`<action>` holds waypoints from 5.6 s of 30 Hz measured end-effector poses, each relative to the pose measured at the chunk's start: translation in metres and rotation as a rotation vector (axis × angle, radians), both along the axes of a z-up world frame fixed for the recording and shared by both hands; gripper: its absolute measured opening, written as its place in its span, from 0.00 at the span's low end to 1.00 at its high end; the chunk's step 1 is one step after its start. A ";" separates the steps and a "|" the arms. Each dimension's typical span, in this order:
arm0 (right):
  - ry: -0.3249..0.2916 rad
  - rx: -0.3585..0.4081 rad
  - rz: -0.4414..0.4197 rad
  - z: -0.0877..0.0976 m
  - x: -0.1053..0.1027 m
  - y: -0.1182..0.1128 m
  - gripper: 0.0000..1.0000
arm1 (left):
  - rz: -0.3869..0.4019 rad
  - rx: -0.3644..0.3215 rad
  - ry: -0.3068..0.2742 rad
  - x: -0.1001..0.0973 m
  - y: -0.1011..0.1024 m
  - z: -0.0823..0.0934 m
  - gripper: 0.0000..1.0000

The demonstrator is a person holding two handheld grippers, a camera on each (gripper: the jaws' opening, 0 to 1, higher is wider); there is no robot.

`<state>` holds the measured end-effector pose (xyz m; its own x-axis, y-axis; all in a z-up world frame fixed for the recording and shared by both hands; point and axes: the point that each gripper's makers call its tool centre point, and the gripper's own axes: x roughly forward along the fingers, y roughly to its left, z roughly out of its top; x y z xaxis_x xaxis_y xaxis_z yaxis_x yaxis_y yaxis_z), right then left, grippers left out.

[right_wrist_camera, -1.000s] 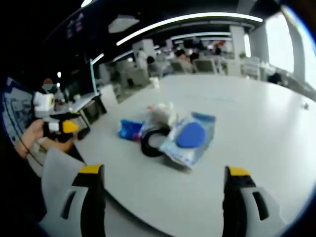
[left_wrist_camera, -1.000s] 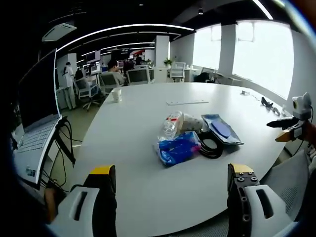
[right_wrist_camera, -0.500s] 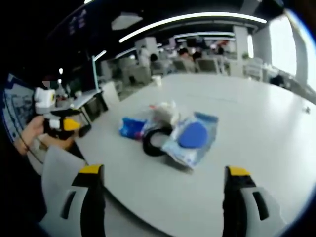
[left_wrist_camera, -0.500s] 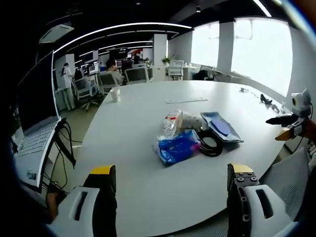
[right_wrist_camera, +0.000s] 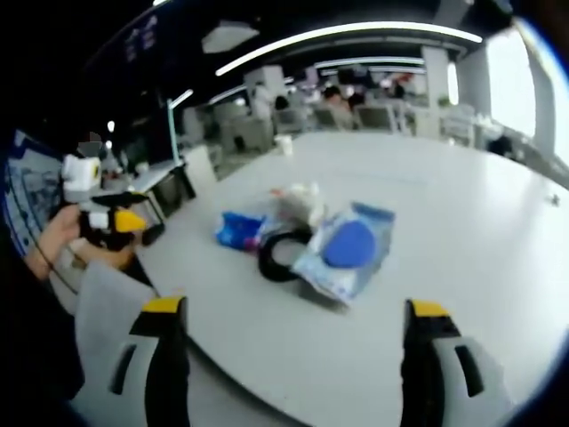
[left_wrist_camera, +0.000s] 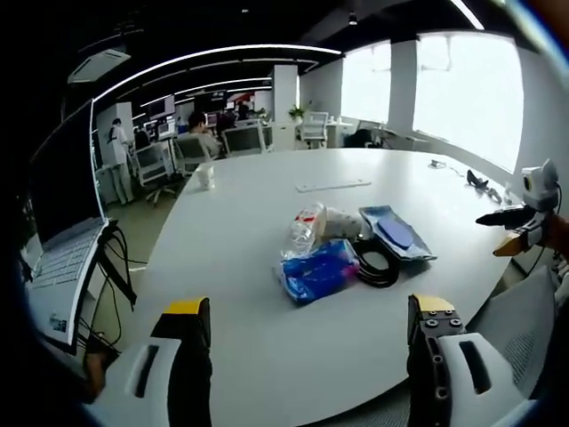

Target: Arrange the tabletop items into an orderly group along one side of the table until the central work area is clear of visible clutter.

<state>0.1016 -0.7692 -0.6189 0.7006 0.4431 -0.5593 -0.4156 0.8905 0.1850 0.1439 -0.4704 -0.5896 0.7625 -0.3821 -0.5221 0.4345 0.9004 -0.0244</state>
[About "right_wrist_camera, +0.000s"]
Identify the blue white printed board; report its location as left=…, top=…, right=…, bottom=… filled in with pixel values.
left=0, top=127, right=67, bottom=260

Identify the long ceiling light strip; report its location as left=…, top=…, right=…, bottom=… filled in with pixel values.
left=214, top=20, right=484, bottom=77

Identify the thin black cable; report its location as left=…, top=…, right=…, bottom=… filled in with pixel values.
left=36, top=239, right=82, bottom=295

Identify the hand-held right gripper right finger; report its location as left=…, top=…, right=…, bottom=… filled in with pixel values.
left=399, top=298, right=517, bottom=427

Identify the white side desk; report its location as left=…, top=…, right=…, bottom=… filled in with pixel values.
left=101, top=157, right=197, bottom=219

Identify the white table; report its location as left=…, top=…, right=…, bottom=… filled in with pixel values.
left=48, top=131, right=569, bottom=427

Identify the grey office chair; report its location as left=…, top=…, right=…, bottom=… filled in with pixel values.
left=274, top=108, right=309, bottom=134
left=355, top=104, right=399, bottom=133

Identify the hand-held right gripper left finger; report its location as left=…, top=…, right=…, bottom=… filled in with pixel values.
left=73, top=295, right=190, bottom=427

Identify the wet wipes pack blue lid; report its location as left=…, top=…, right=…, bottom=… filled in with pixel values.
left=292, top=201, right=397, bottom=309

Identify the black tape roll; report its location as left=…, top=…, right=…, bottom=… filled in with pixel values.
left=257, top=230, right=313, bottom=284

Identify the blue snack packet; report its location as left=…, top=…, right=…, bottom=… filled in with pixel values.
left=214, top=210, right=268, bottom=251

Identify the person's left hand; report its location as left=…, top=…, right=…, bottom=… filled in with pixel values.
left=26, top=206, right=134, bottom=279

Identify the person's dark clothing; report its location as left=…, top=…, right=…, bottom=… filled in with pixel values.
left=0, top=222, right=86, bottom=427

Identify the clear plastic bag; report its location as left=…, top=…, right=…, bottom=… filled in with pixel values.
left=268, top=181, right=331, bottom=230

